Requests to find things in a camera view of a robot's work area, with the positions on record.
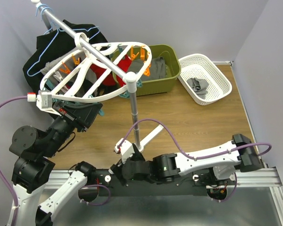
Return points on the grey cloth in bin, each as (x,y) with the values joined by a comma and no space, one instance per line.
(157,69)

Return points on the olive green plastic bin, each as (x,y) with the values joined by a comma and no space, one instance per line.
(173,69)

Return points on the aluminium frame rail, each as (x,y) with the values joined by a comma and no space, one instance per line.
(266,177)

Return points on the white perforated plastic basket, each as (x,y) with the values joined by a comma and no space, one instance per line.
(200,66)

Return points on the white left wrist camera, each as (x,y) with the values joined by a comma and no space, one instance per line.
(43,100)

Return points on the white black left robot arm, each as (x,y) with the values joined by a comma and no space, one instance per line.
(32,169)

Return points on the silver white clothes rack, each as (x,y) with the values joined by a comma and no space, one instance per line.
(132,94)

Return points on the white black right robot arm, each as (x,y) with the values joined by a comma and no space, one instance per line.
(222,161)

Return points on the black hanging garment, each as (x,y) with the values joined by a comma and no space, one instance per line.
(44,51)

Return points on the white round clip hanger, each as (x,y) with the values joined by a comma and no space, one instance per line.
(67,67)

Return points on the orange clothes clip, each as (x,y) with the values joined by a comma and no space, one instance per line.
(133,53)
(147,71)
(142,53)

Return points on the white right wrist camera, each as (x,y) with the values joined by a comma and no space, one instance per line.
(125,149)

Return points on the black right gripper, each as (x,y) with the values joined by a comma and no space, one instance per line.
(117,168)

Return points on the teal clothes clip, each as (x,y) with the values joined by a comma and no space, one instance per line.
(101,113)

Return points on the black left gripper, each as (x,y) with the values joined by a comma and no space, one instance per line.
(85,113)

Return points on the red sock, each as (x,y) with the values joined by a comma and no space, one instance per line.
(124,64)

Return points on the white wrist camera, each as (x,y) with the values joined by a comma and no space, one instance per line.
(125,149)
(43,100)

